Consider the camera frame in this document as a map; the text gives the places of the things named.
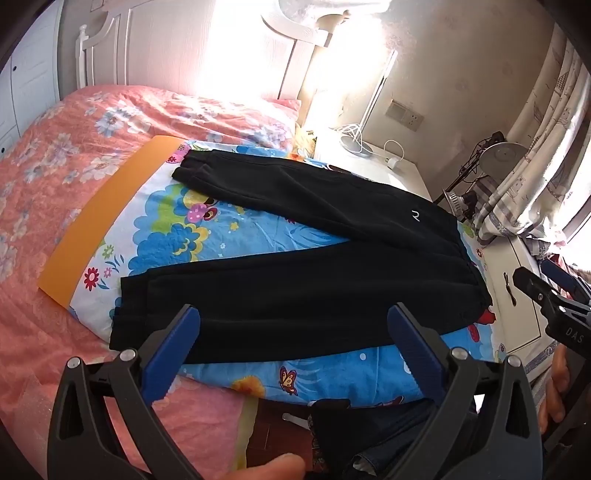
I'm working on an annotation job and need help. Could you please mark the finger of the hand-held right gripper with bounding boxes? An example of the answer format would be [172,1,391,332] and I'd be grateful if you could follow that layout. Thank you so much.
[540,261,591,306]
[512,266,561,320]

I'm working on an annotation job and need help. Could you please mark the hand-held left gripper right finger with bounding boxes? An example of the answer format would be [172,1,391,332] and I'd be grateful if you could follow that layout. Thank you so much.
[387,302,543,480]

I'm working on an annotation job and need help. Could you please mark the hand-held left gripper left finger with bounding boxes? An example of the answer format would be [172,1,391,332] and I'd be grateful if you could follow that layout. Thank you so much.
[47,304,204,480]

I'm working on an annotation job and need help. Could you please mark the black pants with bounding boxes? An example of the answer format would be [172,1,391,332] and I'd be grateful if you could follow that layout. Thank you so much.
[109,148,494,365]

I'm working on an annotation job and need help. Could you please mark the person's right hand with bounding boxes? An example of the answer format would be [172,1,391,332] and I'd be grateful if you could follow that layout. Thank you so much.
[537,345,574,435]

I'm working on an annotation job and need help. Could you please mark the person's left hand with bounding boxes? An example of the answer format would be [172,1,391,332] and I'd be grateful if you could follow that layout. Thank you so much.
[216,453,306,480]

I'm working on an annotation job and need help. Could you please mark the white cabinet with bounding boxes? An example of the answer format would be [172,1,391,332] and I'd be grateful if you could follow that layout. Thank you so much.
[479,231,557,372]

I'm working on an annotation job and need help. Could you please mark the person's dark trousers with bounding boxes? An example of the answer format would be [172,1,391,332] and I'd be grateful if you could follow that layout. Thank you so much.
[307,398,446,480]

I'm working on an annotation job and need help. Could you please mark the patterned curtain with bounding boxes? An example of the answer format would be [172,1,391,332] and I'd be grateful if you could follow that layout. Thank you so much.
[475,41,591,246]

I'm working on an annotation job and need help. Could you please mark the grey round lamp head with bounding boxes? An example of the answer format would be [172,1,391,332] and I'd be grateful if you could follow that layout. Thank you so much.
[482,141,530,179]

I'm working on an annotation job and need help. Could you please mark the cartoon printed blanket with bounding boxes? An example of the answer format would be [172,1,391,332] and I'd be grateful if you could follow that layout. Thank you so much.
[38,135,504,409]

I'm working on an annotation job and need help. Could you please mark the white bedside table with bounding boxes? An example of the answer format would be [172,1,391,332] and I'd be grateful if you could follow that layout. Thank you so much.
[314,128,435,200]

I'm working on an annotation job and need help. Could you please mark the white stand with round base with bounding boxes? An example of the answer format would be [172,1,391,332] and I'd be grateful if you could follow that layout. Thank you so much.
[339,48,399,158]

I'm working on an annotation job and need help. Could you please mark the pink floral bedsheet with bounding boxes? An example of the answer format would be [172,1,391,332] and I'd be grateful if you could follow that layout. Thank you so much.
[0,84,303,480]

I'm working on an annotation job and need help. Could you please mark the yellow patterned cloth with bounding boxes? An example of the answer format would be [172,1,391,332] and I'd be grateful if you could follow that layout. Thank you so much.
[294,124,320,158]

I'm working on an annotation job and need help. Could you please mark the white wardrobe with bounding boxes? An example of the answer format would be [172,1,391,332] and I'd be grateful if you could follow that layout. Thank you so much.
[0,0,63,153]

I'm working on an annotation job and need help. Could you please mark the white headboard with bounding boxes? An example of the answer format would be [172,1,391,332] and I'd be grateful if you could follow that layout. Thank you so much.
[76,0,333,100]

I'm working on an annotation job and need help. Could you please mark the white charger with cable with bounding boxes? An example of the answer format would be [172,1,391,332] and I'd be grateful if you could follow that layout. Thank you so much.
[382,138,407,171]

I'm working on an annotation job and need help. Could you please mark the white cable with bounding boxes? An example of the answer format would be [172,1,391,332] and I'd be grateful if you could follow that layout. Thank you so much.
[333,121,366,145]

